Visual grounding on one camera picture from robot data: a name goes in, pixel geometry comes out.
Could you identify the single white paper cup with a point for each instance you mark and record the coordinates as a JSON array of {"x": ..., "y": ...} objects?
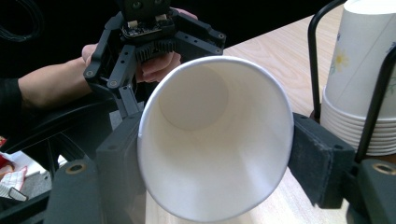
[{"x": 214, "y": 140}]

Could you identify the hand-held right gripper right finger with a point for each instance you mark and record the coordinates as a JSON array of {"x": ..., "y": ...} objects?
[{"x": 320, "y": 161}]

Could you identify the black curved frame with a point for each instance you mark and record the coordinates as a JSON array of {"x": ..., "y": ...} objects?
[{"x": 62, "y": 124}]

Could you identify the stack of white paper cups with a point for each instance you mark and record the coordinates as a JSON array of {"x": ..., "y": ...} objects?
[{"x": 358, "y": 62}]

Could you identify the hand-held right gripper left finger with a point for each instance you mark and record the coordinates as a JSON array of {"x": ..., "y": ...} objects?
[{"x": 120, "y": 174}]

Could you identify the red and white checked cloth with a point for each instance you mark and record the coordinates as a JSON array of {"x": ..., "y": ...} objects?
[{"x": 12, "y": 182}]

